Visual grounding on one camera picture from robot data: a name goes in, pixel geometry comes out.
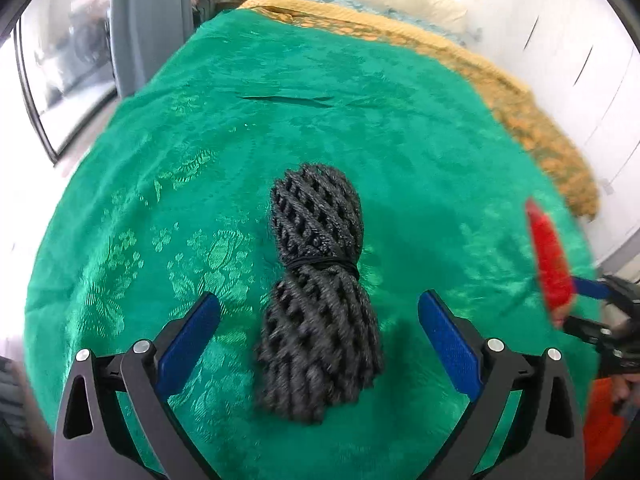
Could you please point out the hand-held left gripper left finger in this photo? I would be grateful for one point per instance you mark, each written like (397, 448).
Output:
(190, 342)

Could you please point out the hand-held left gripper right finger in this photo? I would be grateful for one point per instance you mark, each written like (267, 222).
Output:
(447, 345)

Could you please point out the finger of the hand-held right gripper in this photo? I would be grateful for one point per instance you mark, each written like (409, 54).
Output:
(585, 329)
(592, 287)

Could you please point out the long red wrapper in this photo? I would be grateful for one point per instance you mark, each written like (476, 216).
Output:
(550, 255)

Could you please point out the black foam net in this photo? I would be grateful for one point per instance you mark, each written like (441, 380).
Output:
(317, 310)

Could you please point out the person's right hand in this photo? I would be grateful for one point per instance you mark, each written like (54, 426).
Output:
(627, 392)

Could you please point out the orange cloth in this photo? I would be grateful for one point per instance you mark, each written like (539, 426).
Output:
(602, 435)

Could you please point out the green patterned tablecloth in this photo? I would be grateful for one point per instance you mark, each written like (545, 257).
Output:
(200, 185)

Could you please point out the white wardrobe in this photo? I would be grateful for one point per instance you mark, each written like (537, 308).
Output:
(575, 60)

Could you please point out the yellow blanket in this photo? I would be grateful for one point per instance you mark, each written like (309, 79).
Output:
(440, 45)

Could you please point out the grey blue curtain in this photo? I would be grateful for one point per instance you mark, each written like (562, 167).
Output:
(150, 25)

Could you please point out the teal patterned pillow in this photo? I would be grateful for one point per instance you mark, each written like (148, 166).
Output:
(380, 12)

